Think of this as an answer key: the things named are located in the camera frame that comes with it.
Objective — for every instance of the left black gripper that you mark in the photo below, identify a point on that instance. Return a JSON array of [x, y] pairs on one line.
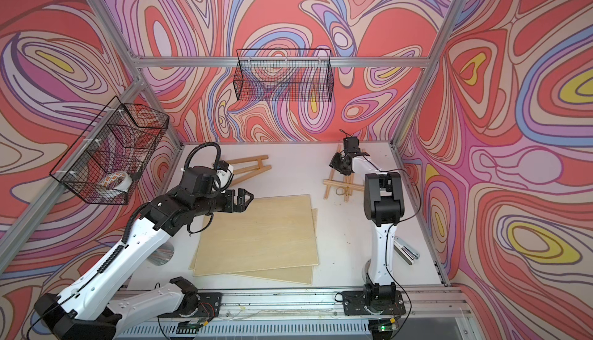
[[241, 204]]

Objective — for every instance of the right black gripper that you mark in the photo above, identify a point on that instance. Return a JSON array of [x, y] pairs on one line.
[[335, 162]]

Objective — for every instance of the wooden easel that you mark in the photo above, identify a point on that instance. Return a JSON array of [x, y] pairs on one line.
[[340, 185], [248, 168]]

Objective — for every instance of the plywood board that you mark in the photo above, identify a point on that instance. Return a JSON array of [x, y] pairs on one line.
[[278, 273], [257, 236]]

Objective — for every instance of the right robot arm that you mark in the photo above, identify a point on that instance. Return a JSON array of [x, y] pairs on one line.
[[384, 206]]

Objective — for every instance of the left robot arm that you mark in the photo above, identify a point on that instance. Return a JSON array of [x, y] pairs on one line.
[[86, 308]]

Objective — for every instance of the cup of pencils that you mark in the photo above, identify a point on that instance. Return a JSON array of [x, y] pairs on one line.
[[162, 255]]

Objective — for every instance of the metal stapler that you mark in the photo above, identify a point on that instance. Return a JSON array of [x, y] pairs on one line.
[[405, 251]]

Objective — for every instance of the patterned tape roll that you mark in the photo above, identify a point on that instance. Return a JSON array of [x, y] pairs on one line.
[[119, 181]]

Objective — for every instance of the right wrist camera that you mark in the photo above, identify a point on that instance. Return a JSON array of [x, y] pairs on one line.
[[351, 144]]

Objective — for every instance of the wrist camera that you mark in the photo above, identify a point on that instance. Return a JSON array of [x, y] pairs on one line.
[[351, 144], [205, 180]]

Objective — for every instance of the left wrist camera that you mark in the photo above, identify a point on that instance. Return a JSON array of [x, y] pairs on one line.
[[205, 180]]

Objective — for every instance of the back black wire basket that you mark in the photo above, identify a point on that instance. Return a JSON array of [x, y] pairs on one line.
[[284, 75]]

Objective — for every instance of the black wire basket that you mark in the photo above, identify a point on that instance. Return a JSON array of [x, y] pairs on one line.
[[284, 75], [121, 138]]

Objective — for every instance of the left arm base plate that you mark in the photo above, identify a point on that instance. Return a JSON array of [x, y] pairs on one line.
[[204, 305]]

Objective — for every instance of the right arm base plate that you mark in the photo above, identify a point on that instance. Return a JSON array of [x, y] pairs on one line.
[[358, 303]]

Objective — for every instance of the left black wire basket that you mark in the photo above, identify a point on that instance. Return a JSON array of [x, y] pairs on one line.
[[121, 138]]

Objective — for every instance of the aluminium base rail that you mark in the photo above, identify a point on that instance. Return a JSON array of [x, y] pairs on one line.
[[436, 312]]

